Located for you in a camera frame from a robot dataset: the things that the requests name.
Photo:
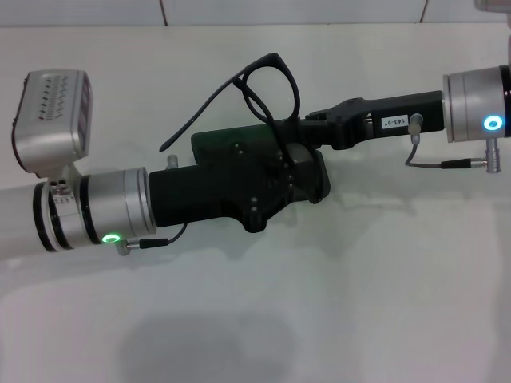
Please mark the green glasses case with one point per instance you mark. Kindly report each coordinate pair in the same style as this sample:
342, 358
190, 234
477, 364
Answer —
323, 177

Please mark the black glasses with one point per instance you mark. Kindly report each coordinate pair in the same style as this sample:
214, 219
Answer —
271, 59

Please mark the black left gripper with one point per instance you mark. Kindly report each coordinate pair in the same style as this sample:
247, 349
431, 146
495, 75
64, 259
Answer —
207, 191

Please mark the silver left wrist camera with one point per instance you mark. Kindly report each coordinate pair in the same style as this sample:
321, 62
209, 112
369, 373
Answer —
48, 119

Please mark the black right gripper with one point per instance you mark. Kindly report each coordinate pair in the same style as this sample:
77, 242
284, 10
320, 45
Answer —
399, 109

